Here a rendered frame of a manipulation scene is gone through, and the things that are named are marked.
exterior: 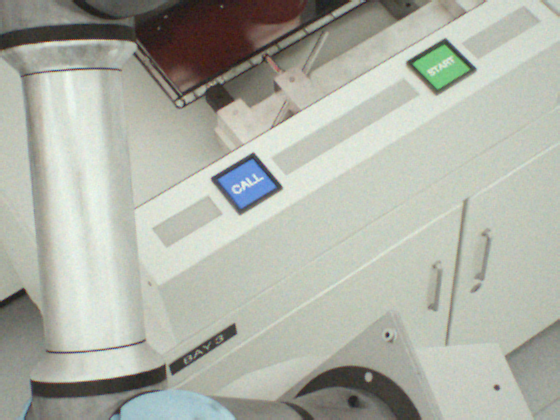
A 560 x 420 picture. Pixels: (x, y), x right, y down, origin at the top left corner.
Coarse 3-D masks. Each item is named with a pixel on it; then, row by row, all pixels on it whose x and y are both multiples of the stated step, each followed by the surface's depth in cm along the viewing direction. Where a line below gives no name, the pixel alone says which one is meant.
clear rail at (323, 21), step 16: (352, 0) 147; (368, 0) 148; (320, 16) 146; (336, 16) 146; (304, 32) 145; (272, 48) 144; (240, 64) 143; (256, 64) 143; (208, 80) 142; (224, 80) 142; (192, 96) 141
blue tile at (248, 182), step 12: (240, 168) 127; (252, 168) 127; (228, 180) 127; (240, 180) 127; (252, 180) 127; (264, 180) 126; (228, 192) 126; (240, 192) 126; (252, 192) 126; (264, 192) 126; (240, 204) 125
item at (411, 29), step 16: (416, 16) 148; (432, 16) 148; (448, 16) 148; (384, 32) 147; (400, 32) 147; (416, 32) 147; (368, 48) 146; (384, 48) 146; (400, 48) 146; (336, 64) 145; (352, 64) 145; (368, 64) 145; (320, 80) 144; (336, 80) 144; (272, 96) 143; (256, 112) 142; (272, 112) 142; (288, 112) 141; (224, 144) 140
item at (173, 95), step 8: (136, 56) 145; (144, 56) 144; (144, 64) 144; (152, 64) 144; (152, 72) 143; (160, 72) 143; (160, 80) 142; (168, 80) 143; (160, 88) 143; (168, 88) 141; (168, 96) 141; (176, 96) 141
